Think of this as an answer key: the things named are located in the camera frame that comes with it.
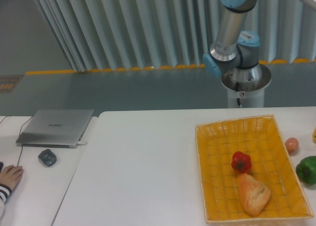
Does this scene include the person's hand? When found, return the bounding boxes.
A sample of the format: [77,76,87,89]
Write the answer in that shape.
[0,165,24,190]

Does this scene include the yellow bell pepper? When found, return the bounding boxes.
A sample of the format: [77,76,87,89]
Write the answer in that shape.
[312,128,316,143]

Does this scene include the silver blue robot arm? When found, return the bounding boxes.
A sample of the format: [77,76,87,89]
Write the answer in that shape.
[203,0,316,92]

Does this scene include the striped sleeve forearm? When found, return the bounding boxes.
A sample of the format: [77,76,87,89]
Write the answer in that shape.
[0,183,12,218]

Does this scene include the yellow woven basket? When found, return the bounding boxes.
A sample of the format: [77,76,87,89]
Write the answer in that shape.
[196,115,314,226]

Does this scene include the red bell pepper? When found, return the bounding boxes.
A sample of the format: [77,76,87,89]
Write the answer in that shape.
[231,151,252,173]

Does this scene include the green bell pepper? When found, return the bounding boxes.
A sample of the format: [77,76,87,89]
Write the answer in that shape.
[296,156,316,185]

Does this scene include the dark grey small device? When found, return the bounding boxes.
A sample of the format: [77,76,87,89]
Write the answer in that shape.
[38,149,57,167]

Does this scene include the silver laptop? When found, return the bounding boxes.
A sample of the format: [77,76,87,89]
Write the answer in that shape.
[16,109,93,148]

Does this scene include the white folding curtain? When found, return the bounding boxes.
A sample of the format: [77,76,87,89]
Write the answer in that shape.
[35,0,316,72]

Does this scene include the triangular bread piece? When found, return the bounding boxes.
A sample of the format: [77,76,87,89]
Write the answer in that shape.
[237,173,271,217]

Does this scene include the brown egg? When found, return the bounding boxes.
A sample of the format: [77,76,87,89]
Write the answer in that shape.
[285,137,299,154]

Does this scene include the black mouse cable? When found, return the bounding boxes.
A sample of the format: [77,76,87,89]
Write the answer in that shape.
[0,115,34,167]

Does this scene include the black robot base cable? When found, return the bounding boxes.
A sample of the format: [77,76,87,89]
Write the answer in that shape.
[235,81,243,109]

